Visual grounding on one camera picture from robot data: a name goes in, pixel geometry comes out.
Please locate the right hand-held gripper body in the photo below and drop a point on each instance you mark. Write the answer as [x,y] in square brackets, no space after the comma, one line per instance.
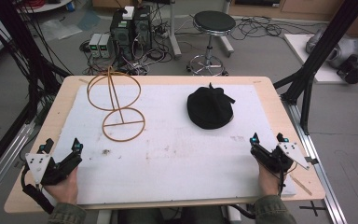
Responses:
[273,158]

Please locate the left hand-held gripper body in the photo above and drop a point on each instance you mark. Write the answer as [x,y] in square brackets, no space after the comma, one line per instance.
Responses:
[56,169]

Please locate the black hat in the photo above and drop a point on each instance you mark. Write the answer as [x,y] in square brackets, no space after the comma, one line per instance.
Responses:
[209,107]

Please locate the person's left hand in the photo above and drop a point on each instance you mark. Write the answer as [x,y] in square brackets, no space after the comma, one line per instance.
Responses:
[64,188]

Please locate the person's right hand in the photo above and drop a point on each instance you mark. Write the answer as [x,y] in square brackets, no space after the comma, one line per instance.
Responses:
[268,182]

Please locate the small metal clamp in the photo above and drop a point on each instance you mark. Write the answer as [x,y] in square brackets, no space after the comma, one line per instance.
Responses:
[311,160]

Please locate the thin wooden stick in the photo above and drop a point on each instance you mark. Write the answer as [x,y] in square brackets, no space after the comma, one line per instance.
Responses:
[301,185]

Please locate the white foam mat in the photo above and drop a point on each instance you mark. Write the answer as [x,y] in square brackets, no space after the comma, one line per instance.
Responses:
[174,161]

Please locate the white platform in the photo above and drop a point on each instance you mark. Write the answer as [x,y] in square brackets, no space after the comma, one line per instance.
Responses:
[298,53]

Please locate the black device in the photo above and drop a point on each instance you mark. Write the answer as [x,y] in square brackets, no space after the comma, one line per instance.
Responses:
[352,72]

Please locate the grey power supply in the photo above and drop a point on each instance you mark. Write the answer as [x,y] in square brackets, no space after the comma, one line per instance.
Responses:
[94,45]
[105,46]

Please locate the grey rounded device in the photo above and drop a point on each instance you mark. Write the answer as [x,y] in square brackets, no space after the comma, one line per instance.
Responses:
[345,48]

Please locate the person's legs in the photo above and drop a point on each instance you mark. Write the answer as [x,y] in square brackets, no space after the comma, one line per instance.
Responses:
[171,216]

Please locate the clear plastic sheet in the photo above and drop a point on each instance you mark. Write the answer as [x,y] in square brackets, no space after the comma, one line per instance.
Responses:
[60,29]

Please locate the black computer tower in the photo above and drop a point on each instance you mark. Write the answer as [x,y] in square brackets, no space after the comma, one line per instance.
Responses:
[142,28]
[121,35]

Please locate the black round stool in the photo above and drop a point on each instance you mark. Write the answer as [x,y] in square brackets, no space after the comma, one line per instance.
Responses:
[213,23]

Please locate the white desk leg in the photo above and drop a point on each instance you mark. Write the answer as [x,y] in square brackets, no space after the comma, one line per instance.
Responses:
[174,34]

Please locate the white box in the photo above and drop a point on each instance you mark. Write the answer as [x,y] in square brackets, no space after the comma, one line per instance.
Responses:
[128,13]

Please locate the aluminium rail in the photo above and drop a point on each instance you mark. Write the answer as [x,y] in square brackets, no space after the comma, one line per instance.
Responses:
[317,174]
[0,168]

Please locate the black metal frame post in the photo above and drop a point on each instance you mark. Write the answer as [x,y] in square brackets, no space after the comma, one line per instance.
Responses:
[329,40]
[18,40]

